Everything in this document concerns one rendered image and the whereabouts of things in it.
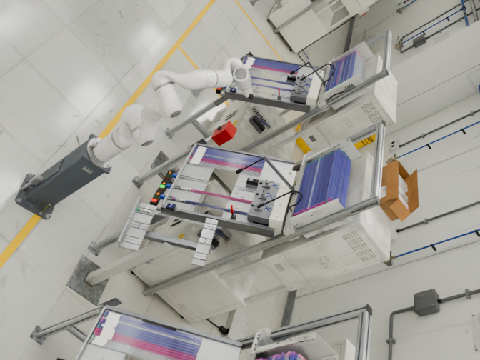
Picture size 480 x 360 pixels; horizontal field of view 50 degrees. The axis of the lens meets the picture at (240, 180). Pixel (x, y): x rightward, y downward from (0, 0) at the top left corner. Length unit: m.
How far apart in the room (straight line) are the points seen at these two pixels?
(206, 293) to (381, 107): 1.93
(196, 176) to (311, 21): 4.40
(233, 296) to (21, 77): 2.14
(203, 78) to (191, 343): 1.26
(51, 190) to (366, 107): 2.38
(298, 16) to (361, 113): 3.40
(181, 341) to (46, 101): 2.15
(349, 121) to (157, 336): 2.40
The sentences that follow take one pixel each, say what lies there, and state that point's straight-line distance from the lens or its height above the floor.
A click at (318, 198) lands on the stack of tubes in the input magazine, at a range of 2.95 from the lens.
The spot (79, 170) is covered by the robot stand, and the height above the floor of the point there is 0.57.
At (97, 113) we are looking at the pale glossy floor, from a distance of 4.25.
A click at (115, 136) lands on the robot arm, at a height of 0.92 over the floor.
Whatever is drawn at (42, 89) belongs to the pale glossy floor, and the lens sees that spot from 4.06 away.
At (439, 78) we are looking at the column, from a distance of 5.98.
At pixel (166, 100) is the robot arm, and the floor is 1.45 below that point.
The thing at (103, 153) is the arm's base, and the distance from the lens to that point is 2.99.
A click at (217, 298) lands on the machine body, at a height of 0.47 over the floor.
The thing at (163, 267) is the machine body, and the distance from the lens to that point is 3.61.
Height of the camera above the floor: 2.90
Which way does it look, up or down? 34 degrees down
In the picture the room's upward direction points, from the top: 63 degrees clockwise
